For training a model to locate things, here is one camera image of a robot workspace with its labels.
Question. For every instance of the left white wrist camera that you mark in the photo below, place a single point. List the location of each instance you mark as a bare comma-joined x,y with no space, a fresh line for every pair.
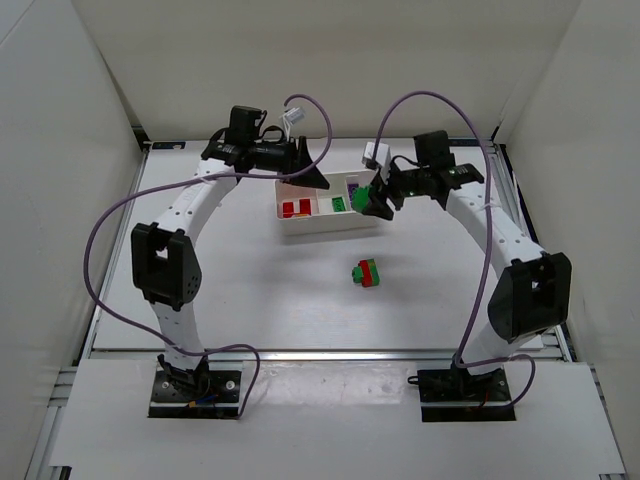
291,117

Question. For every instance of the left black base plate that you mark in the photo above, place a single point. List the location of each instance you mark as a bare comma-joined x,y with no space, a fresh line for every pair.
217,398

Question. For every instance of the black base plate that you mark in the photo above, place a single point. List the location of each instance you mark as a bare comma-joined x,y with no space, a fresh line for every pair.
217,398
454,396

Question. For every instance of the red green watermelon lego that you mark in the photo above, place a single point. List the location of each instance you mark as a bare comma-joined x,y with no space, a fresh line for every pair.
288,209

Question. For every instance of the green purple round lego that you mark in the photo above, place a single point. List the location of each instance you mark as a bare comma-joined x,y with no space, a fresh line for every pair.
361,199

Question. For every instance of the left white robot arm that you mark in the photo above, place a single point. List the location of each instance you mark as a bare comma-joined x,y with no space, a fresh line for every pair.
164,263

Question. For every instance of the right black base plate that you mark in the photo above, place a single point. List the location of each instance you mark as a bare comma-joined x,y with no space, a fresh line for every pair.
454,396

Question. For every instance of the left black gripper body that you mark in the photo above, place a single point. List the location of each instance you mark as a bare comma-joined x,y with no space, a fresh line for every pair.
300,160

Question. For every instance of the green red lego stack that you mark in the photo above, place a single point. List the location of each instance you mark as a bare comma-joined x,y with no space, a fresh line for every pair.
365,273

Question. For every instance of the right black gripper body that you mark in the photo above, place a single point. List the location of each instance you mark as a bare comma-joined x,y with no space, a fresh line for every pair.
386,190

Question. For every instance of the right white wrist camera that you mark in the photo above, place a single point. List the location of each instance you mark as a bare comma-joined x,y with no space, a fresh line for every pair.
378,158

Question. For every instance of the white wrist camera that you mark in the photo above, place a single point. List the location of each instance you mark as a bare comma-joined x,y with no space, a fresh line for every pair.
291,117
378,158

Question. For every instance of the white divided plastic container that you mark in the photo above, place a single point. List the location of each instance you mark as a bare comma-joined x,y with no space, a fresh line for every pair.
323,219

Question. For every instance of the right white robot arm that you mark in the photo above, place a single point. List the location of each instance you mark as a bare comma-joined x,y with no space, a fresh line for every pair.
533,288

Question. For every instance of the green lego plate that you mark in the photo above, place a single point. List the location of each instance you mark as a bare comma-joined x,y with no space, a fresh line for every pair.
338,204

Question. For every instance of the purple lego plate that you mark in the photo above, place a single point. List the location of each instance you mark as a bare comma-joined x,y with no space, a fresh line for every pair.
351,189

